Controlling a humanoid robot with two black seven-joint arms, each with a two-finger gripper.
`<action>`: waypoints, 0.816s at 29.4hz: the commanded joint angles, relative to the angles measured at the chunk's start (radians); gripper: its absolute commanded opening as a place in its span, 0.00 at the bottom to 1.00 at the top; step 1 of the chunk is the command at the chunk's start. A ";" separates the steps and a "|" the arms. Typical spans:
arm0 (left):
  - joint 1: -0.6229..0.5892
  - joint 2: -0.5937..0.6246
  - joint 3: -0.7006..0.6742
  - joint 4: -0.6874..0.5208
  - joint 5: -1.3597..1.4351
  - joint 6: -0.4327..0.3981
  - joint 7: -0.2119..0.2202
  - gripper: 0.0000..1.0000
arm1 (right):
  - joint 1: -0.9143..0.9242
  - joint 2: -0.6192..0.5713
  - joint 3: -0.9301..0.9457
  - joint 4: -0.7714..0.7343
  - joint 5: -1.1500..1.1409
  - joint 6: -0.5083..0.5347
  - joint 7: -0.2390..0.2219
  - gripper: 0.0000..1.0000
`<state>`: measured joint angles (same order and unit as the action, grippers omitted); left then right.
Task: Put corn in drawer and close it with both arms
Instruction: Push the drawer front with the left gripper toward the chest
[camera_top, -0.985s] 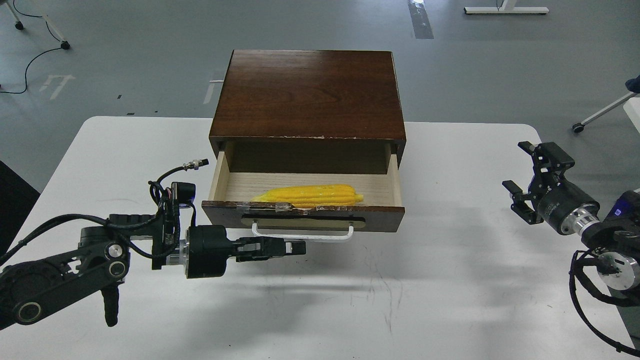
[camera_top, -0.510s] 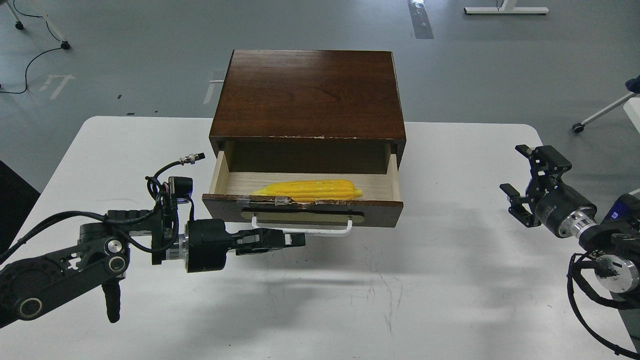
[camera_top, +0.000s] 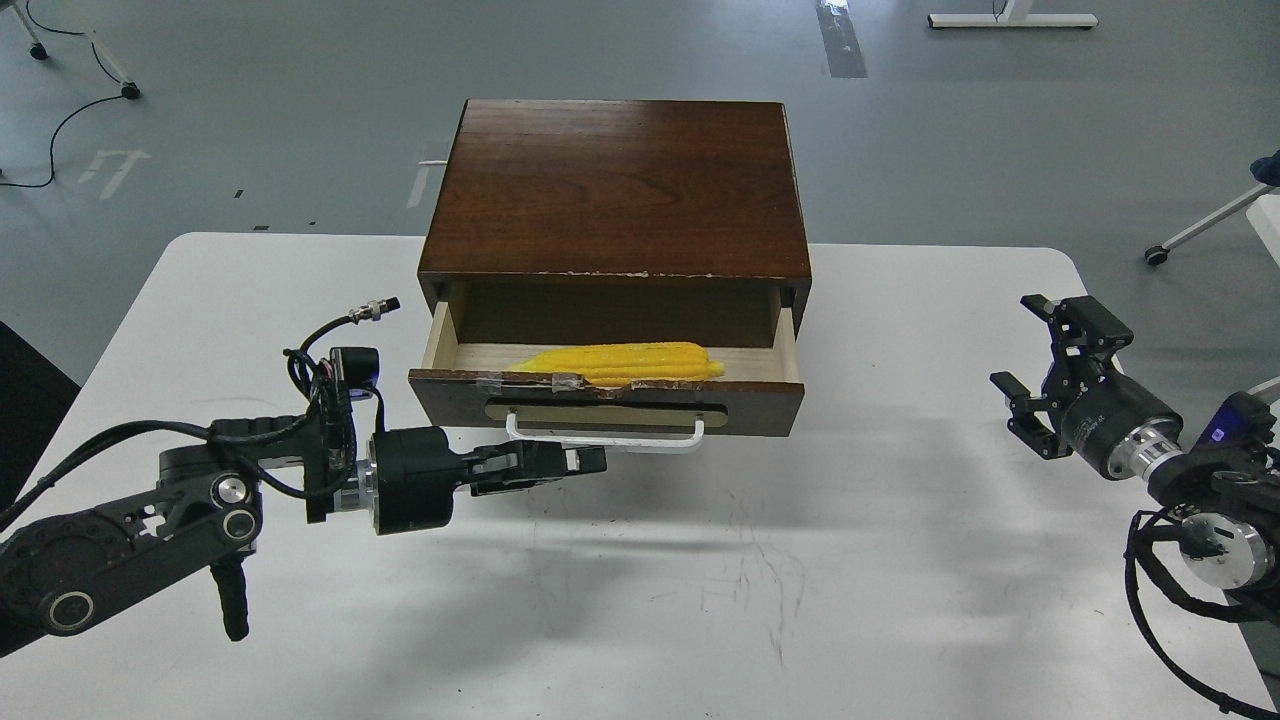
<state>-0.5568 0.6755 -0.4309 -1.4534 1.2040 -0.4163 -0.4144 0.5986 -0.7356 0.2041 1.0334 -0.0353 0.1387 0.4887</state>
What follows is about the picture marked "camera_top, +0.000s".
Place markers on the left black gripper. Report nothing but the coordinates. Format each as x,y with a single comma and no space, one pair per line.
416,474

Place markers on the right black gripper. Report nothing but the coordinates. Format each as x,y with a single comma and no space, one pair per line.
1111,421

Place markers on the wooden drawer with white handle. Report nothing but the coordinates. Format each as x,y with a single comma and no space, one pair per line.
480,330

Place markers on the yellow corn cob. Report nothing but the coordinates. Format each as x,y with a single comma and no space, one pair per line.
618,365

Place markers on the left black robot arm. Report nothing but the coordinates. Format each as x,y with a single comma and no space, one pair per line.
65,574

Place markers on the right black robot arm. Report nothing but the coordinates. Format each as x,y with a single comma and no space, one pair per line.
1211,544

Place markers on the white chair leg with caster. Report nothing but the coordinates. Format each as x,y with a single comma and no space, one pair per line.
1158,254

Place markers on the dark wooden cabinet box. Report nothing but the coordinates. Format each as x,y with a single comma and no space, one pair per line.
620,188

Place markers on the white desk foot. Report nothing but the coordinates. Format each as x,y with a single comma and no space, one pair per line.
1013,15

